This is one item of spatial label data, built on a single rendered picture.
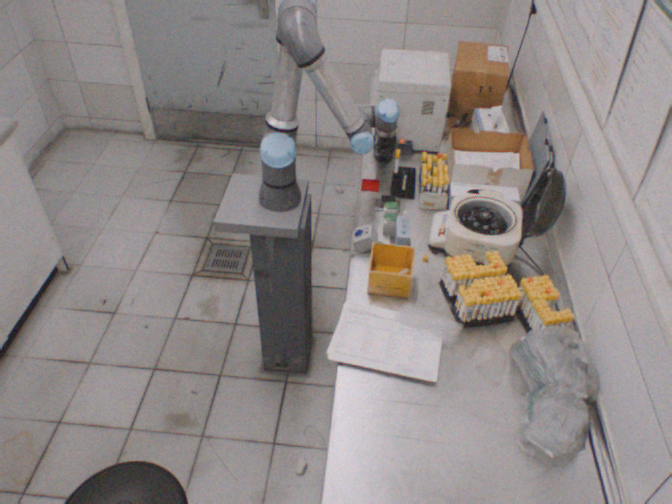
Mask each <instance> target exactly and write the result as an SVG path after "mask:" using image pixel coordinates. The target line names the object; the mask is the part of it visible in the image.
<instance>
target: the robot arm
mask: <svg viewBox="0 0 672 504"><path fill-rule="evenodd" d="M317 15H318V12H317V8H316V5H314V3H313V1H312V0H283V1H282V2H281V4H279V7H278V21H277V30H276V39H275V40H276V42H277V44H279V45H280V51H279V59H277V66H276V75H275V83H274V90H273V99H272V107H271V111H270V112H269V113H267V116H266V122H265V127H264V140H262V142H261V144H260V156H261V171H263V183H261V186H260V190H259V194H258V197H259V203H260V205H262V206H263V207H264V208H266V209H268V210H271V211H278V212H281V211H289V210H292V209H294V208H296V207H297V206H298V205H299V204H301V201H302V193H301V190H299V186H298V184H297V182H296V136H297V130H298V124H299V121H298V119H297V117H296V110H297V104H298V97H299V92H300V85H302V84H301V78H303V72H304V70H305V72H306V73H307V75H308V76H309V78H310V80H311V82H312V83H313V85H315V87H316V88H317V91H318V92H319V94H320V95H321V97H322V98H323V100H324V101H325V104H327V105H328V107H329V109H330V110H331V112H332V114H333V116H334V117H335V119H336V120H337V122H338V123H340V126H341V127H342V129H343V130H344V132H345V133H346V135H347V138H348V139H349V141H350V146H351V148H353V151H354V152H355V153H357V154H367V153H369V152H370V151H371V149H372V148H373V143H374V144H375V146H374V156H375V151H376V154H378V158H379V156H380V154H381V155H385V156H387V159H388V157H389V156H391V154H392V157H393V152H394V145H396V140H397V136H395V135H396V134H395V132H396V128H398V125H397V121H398V117H399V107H398V105H397V102H396V101H395V100H393V99H389V98H387V99H383V100H381V101H380V103H379V105H375V106H363V107H356V105H355V104H354V101H353V99H352V98H350V96H349V94H348V93H347V90H346V88H345V87H344V85H343V84H342V82H341V80H340V78H338V76H337V74H336V73H335V71H334V69H333V67H332V65H331V64H330V62H329V60H328V59H327V56H325V48H324V46H323V44H322V42H321V40H320V37H319V33H318V27H317ZM371 128H375V131H376V132H375V135H372V129H371Z"/></svg>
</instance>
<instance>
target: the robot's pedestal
mask: <svg viewBox="0 0 672 504"><path fill-rule="evenodd" d="M250 242H251V251H252V262H253V272H254V283H255V293H256V303H257V313H258V324H259V334H260V345H262V349H261V354H263V365H264V370H266V371H277V372H288V373H299V374H307V370H308V363H309V355H310V349H311V342H312V285H311V194H307V198H306V203H305V208H304V212H303V218H302V222H301V228H299V232H298V237H297V238H291V237H279V236H266V235H253V234H250Z"/></svg>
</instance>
